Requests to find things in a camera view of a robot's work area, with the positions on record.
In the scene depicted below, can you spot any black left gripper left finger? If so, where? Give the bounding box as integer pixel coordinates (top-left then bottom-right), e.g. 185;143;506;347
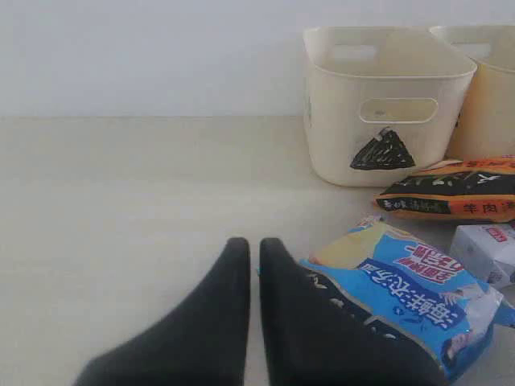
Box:
75;237;250;385

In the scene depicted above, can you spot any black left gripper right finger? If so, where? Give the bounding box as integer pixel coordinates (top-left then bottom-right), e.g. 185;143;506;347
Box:
259;238;447;385

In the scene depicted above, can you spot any blue noodle snack bag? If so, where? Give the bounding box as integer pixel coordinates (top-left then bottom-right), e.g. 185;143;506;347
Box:
299;216;514;383

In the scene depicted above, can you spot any white blue milk carton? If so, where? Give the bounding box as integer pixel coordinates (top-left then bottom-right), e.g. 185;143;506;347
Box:
449;221;514;290

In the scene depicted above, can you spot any black orange snack bag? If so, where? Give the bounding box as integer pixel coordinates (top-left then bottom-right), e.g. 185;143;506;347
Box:
373;155;514;223

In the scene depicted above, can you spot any cream bin with triangle mark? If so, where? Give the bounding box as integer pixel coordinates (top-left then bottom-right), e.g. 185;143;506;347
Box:
303;27;477;187

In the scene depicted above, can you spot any cream bin with square mark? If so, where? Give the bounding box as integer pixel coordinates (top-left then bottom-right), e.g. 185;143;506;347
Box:
429;25;514;160

